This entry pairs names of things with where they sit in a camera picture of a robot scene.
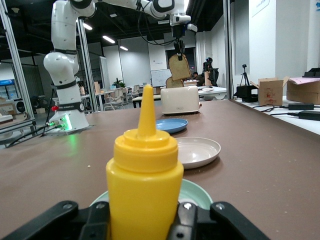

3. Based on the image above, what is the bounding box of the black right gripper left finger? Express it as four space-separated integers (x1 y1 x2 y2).
0 200 112 240

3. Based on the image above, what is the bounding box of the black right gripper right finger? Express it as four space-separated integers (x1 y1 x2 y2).
166 201 272 240

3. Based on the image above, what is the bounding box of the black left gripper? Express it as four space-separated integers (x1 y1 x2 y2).
171 24 188 62

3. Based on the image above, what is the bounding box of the toasted bread slice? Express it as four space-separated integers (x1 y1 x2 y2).
165 76 185 89
167 54 192 82

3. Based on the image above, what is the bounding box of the yellow squeeze bottle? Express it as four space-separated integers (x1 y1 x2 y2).
105 84 185 240

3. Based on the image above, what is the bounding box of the mint green plate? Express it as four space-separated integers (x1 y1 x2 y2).
89 178 214 213

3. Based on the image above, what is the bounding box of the beige plate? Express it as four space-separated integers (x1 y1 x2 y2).
174 136 222 170

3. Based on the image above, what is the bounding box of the blue plate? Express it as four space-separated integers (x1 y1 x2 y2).
155 118 189 135

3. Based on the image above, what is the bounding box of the seated person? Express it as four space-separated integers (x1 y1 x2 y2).
191 71 205 87

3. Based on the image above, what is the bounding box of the whiteboard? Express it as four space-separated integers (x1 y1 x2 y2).
150 69 172 88

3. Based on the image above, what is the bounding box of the cream two-slot toaster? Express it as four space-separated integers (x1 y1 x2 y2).
159 85 203 117

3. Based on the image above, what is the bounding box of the potted plant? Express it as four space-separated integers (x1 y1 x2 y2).
113 77 126 89

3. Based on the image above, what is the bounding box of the black tripod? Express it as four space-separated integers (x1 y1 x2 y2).
239 63 251 87

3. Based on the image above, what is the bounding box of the black case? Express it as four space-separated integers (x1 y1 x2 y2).
235 84 260 103

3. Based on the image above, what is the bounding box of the white office chair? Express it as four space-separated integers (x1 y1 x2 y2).
103 87 126 111

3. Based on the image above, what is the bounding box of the open cardboard box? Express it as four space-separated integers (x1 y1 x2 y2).
249 76 291 107

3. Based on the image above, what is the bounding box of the cardboard box with pink sheet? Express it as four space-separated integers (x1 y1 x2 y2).
286 76 320 105

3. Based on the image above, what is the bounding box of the black power adapter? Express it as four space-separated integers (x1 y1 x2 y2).
288 103 315 111
297 109 320 121

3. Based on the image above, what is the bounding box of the blue drinks fridge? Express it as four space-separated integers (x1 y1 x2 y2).
0 78 18 101

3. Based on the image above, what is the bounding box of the aluminium frame post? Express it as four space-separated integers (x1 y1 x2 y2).
222 0 232 101
0 0 37 133
76 17 100 113

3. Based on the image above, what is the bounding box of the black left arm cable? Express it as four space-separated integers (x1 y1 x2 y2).
136 0 179 47

